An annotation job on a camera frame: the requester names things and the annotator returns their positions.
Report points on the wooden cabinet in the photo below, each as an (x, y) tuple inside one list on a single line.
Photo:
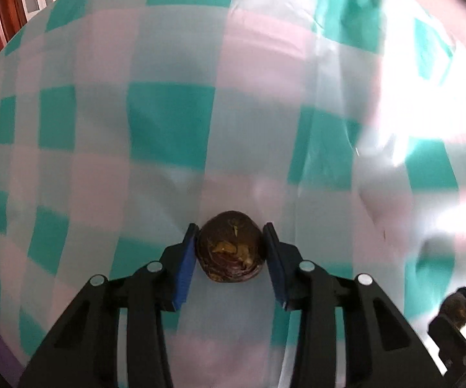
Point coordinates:
[(12, 19)]

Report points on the dark brown round fruit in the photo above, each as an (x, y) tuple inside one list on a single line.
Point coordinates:
[(230, 248)]

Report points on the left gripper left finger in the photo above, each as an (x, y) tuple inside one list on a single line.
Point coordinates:
[(80, 350)]

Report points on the teal checkered tablecloth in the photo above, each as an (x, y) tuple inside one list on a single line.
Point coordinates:
[(342, 122)]

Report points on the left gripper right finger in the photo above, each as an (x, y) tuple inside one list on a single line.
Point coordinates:
[(381, 348)]

